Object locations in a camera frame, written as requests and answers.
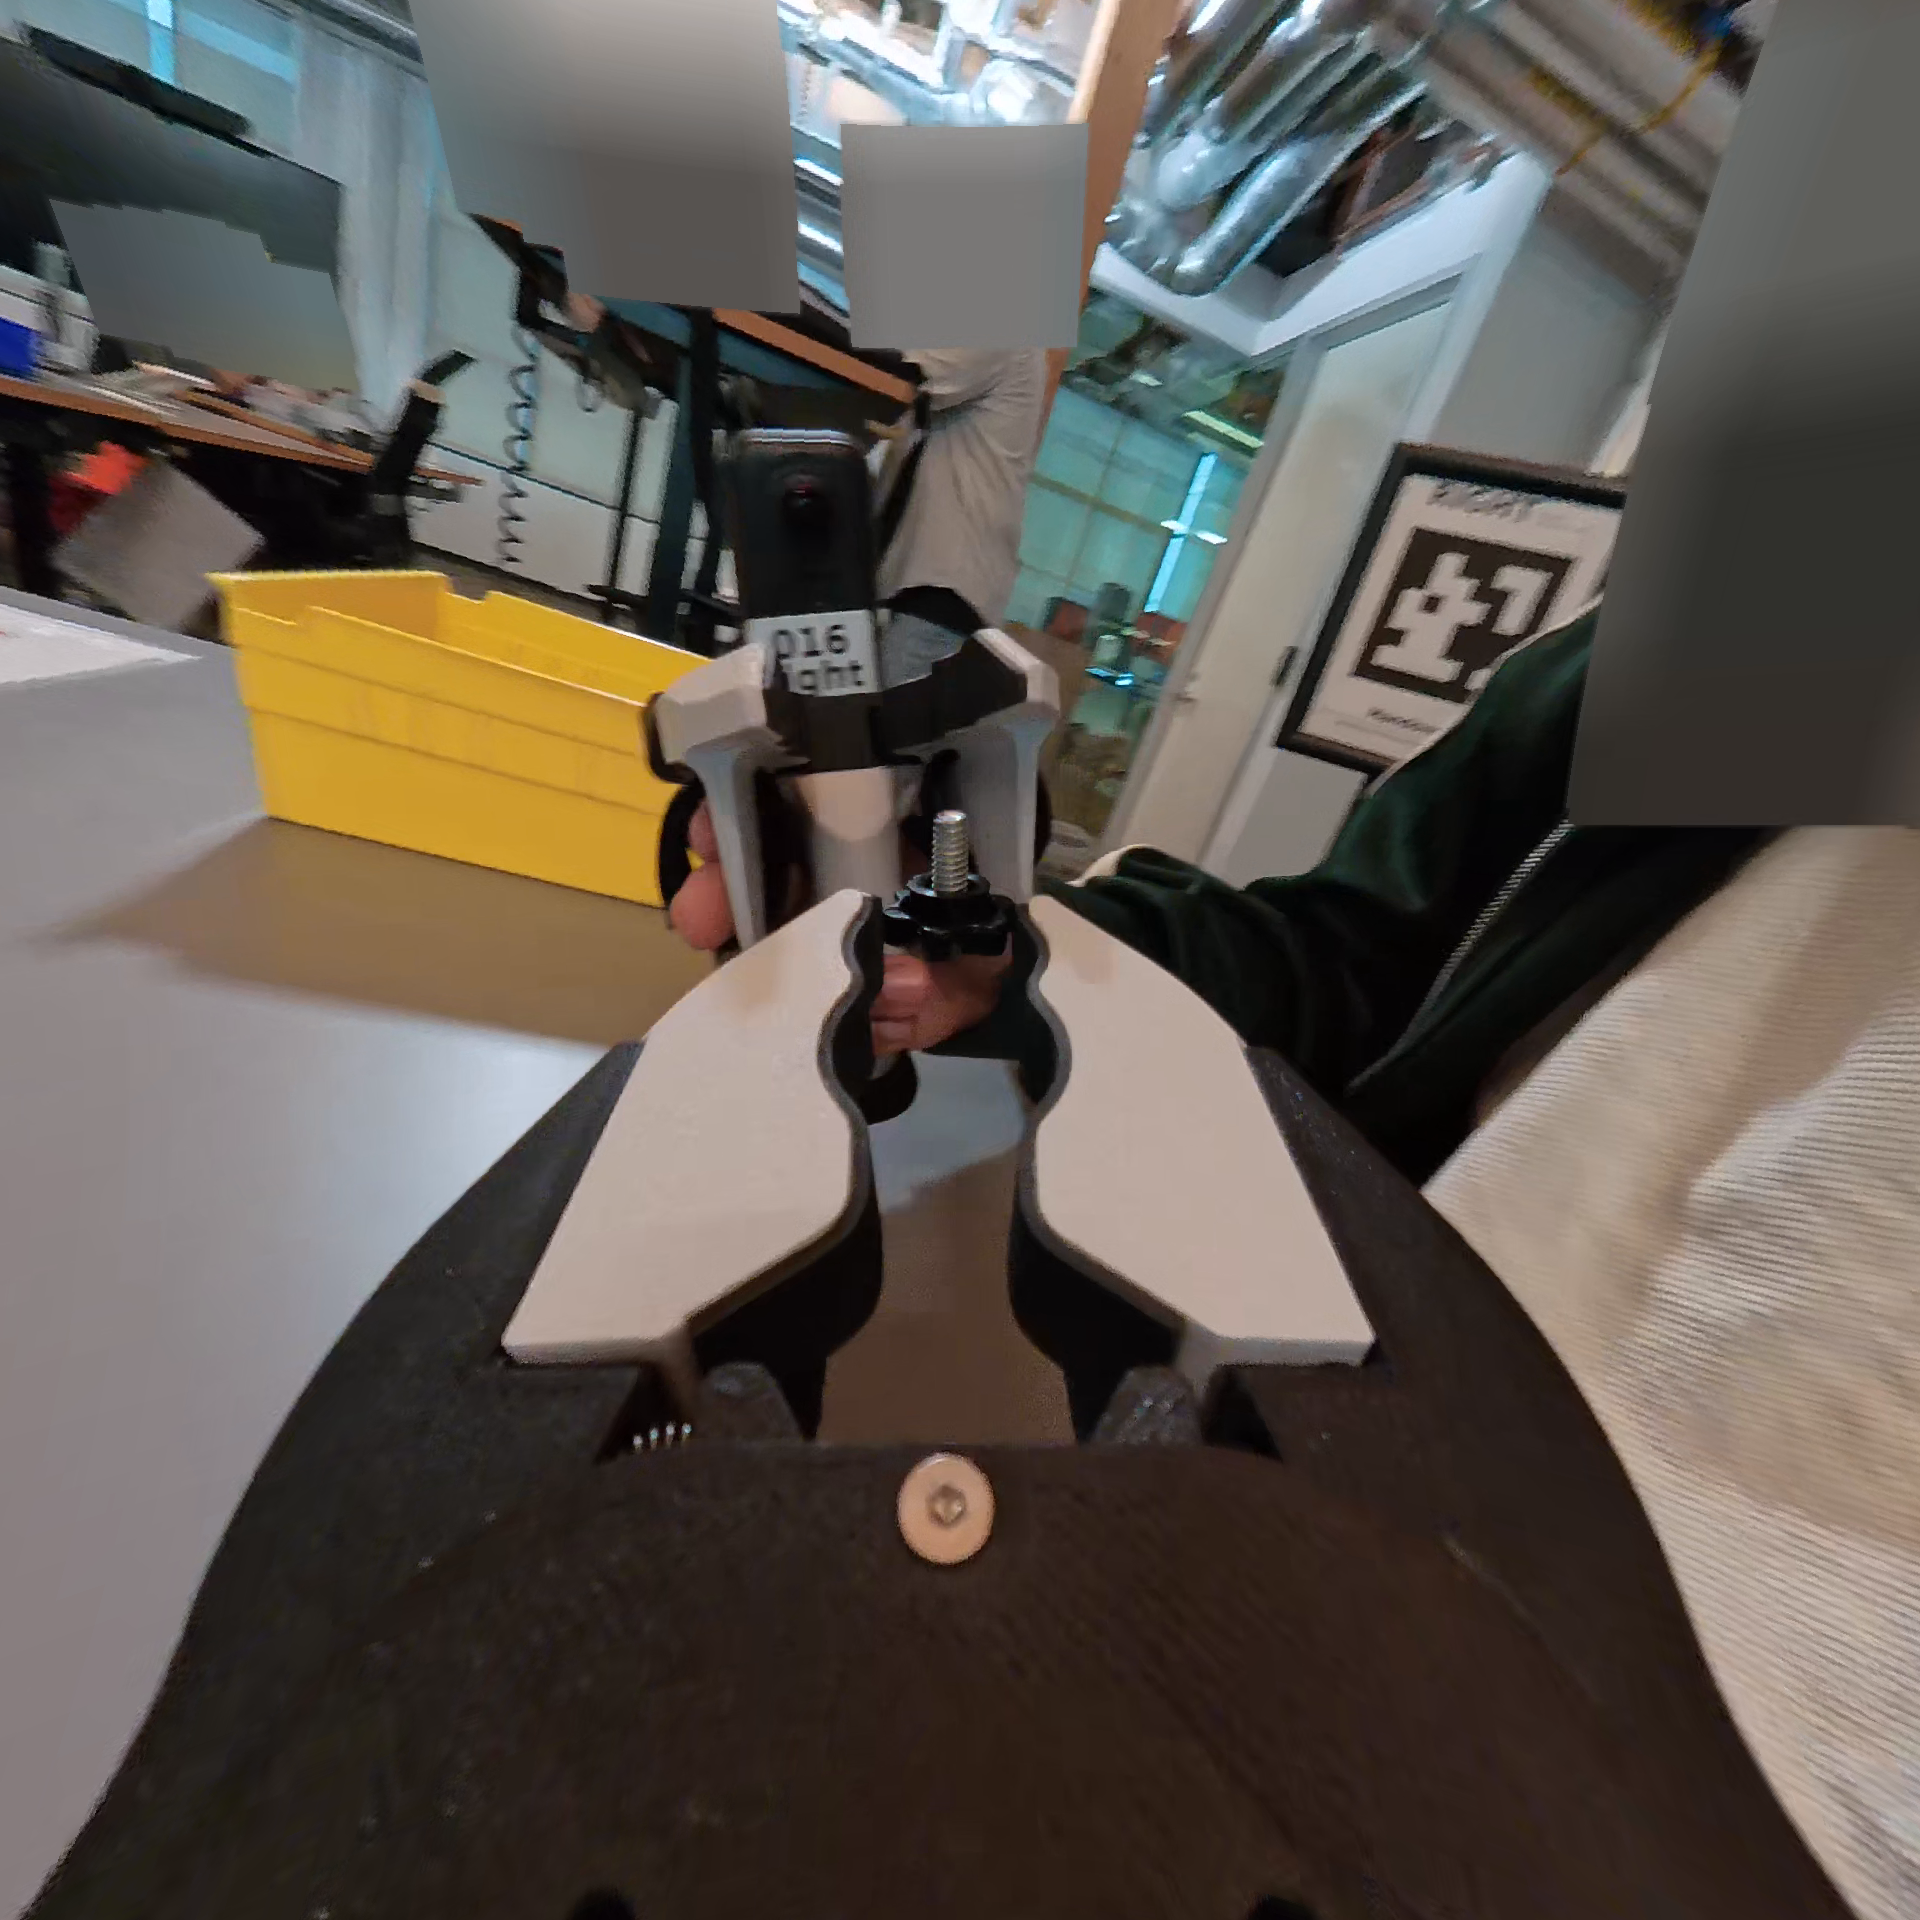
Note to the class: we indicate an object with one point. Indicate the framed marker poster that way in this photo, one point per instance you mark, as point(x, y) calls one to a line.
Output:
point(1440, 616)

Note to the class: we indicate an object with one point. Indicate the raised standing desk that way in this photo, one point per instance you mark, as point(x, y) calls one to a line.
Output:
point(705, 389)

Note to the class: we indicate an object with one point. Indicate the printed paper sheet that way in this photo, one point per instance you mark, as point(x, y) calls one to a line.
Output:
point(45, 654)

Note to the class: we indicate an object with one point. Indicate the yellow plastic bin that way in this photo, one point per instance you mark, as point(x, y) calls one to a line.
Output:
point(419, 718)

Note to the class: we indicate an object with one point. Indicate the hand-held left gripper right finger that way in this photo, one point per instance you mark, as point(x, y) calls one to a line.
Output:
point(1185, 1171)

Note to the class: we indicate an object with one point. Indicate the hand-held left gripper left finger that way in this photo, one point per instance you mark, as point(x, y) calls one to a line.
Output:
point(705, 1154)

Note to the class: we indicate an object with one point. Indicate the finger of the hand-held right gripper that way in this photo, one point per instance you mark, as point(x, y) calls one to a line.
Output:
point(712, 718)
point(1023, 708)

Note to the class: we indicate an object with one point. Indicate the dark green jacket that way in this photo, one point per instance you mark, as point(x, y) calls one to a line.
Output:
point(1515, 932)

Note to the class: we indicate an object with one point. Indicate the person's right hand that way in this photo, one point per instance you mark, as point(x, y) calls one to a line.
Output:
point(937, 1002)

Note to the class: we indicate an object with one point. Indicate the wooden beam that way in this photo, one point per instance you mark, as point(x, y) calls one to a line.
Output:
point(1118, 151)

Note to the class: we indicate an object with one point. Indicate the silver air ducts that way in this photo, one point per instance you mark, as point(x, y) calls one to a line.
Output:
point(1273, 151)

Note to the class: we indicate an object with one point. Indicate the cream trousers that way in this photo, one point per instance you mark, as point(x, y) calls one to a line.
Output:
point(1726, 1275)

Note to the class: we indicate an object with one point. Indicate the person's right forearm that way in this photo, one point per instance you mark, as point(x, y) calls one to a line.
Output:
point(1229, 946)

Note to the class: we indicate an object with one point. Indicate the grey panel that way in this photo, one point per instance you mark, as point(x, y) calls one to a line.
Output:
point(152, 548)

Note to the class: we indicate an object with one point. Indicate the black office chair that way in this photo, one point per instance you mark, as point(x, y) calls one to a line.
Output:
point(413, 436)

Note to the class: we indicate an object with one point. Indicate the black star knob screw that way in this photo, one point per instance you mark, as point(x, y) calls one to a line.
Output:
point(944, 919)

